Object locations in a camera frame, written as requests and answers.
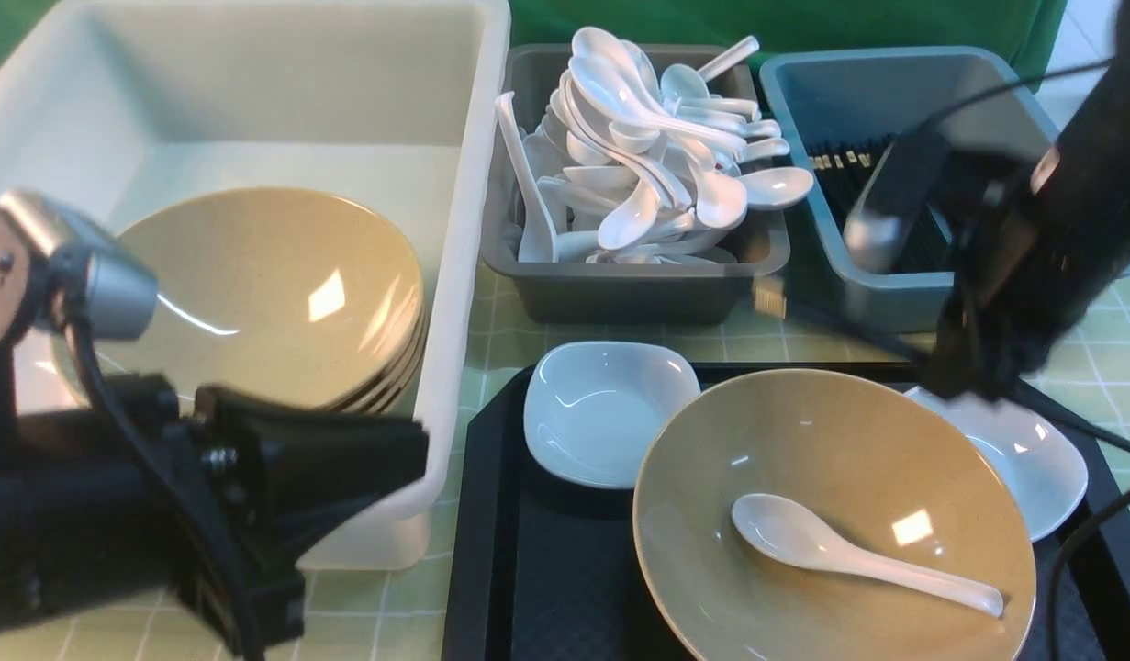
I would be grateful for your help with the chopsticks pile in bin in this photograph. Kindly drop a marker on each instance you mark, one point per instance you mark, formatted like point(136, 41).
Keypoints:
point(843, 168)

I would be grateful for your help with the black chopstick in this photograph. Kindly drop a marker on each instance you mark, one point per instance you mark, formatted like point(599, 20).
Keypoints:
point(1019, 392)

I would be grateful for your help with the white soup spoon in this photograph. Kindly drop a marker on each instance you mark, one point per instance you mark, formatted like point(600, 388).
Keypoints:
point(787, 532)

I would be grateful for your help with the stack of tan bowls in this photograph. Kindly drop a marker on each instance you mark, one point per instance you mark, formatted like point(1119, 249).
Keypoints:
point(293, 296)

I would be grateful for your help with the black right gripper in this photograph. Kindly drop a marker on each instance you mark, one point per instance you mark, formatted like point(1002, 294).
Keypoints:
point(1025, 268)

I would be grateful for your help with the teal plastic bin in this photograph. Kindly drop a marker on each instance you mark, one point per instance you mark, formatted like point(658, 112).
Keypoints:
point(851, 96)

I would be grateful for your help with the green backdrop cloth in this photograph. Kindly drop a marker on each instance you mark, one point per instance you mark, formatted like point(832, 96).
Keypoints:
point(1021, 32)

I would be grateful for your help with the pile of white spoons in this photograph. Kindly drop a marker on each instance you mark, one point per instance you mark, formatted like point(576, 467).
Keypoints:
point(632, 165)

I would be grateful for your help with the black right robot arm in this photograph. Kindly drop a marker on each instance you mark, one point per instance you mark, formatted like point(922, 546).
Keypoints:
point(1095, 147)

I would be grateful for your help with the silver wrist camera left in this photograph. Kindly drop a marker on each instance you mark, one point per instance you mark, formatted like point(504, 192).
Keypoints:
point(57, 264)

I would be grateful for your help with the white plastic tub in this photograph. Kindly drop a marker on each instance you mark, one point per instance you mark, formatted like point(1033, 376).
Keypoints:
point(121, 108)

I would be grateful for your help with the tan noodle bowl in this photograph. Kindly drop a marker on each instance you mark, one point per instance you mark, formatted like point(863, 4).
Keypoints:
point(885, 473)

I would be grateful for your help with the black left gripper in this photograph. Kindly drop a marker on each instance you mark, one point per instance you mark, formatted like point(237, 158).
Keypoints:
point(256, 485)

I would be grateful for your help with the grey plastic bin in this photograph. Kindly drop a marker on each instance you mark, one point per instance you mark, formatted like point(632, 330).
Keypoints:
point(622, 294)

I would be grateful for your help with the white square dish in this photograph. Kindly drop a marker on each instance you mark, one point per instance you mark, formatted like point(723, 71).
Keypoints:
point(1042, 469)
point(592, 408)

